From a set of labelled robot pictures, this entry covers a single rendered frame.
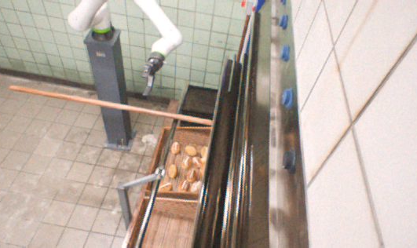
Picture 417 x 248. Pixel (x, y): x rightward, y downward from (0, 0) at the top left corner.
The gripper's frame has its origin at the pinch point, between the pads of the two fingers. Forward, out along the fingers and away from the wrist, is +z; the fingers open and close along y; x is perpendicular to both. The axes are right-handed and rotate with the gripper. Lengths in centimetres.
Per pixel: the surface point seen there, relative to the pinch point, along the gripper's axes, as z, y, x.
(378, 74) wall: 95, -97, -55
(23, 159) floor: -15, 133, 123
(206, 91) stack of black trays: -57, 48, -32
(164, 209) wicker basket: 37, 71, -20
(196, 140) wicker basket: -22, 69, -31
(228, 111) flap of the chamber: 16, -8, -47
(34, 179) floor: 3, 133, 105
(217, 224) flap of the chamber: 74, -7, -49
